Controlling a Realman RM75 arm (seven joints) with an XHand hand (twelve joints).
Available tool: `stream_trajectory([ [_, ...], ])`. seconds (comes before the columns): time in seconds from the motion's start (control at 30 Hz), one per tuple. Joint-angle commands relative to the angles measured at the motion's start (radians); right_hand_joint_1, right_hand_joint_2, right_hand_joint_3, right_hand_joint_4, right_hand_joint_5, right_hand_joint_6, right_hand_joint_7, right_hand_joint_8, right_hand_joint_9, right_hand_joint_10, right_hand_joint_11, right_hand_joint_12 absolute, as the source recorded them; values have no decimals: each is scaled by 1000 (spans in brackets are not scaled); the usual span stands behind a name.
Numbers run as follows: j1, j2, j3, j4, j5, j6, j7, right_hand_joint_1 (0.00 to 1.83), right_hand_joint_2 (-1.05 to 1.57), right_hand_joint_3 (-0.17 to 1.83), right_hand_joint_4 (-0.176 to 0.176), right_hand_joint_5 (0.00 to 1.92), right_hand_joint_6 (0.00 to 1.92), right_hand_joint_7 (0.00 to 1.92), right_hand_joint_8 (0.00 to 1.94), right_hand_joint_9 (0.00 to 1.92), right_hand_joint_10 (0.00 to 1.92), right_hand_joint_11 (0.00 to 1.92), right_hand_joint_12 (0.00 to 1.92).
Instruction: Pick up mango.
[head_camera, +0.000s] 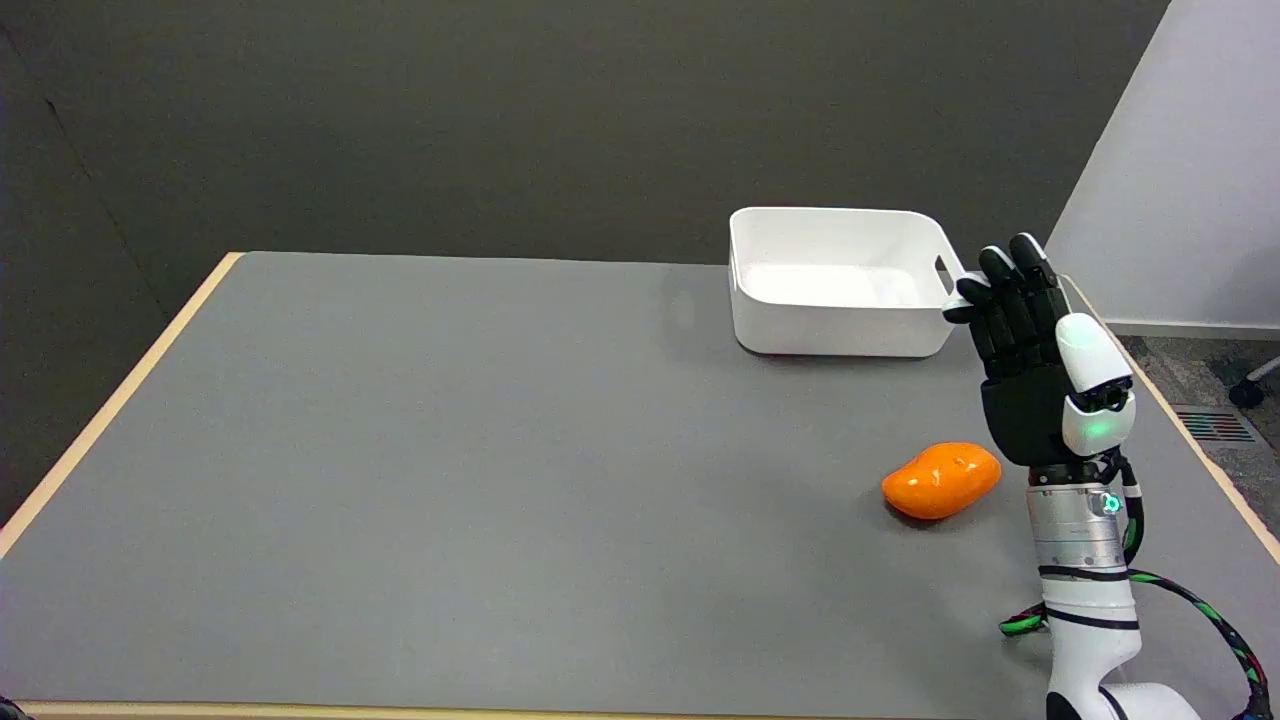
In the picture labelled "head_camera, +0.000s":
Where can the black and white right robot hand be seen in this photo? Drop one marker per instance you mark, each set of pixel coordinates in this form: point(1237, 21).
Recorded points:
point(1025, 395)

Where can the white and silver right robot arm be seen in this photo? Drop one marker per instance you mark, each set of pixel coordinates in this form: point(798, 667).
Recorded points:
point(1085, 590)

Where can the orange mango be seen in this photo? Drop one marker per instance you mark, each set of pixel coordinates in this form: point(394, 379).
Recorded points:
point(941, 480)

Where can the striped floor vent grille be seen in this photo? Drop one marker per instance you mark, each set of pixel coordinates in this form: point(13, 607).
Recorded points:
point(1213, 425)

